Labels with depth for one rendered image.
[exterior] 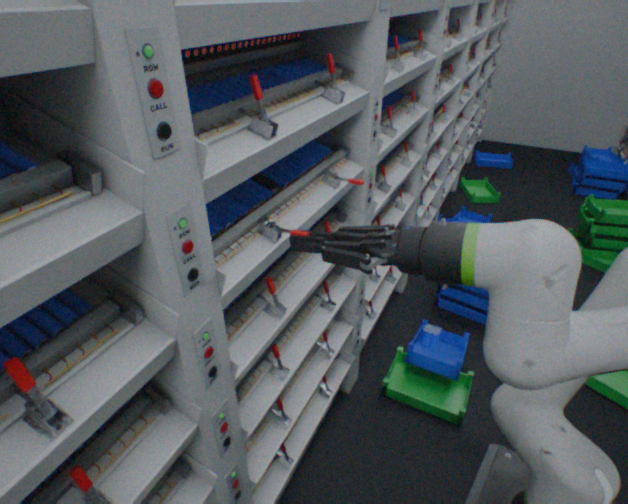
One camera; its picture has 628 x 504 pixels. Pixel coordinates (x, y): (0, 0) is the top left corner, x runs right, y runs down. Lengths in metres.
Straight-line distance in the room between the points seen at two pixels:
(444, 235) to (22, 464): 0.55
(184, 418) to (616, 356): 0.64
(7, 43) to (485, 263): 0.54
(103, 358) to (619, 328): 0.69
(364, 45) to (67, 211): 0.76
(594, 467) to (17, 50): 1.04
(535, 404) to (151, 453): 0.78
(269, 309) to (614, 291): 0.70
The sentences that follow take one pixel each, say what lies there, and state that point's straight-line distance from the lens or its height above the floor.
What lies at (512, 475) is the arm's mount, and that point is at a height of 0.30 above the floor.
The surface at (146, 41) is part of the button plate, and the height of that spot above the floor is 1.27.
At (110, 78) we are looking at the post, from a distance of 0.44.
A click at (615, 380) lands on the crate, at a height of 0.00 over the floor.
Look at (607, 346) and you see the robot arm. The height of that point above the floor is 0.91.
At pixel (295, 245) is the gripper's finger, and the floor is 0.94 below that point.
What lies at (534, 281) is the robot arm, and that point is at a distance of 0.57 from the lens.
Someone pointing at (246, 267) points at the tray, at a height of 0.93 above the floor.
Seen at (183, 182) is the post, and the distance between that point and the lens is 0.51.
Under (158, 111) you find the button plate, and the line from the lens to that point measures 0.47.
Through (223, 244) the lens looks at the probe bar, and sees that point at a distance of 0.68.
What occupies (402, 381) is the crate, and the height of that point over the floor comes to 0.00.
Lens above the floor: 1.32
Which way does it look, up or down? 33 degrees down
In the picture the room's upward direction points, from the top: straight up
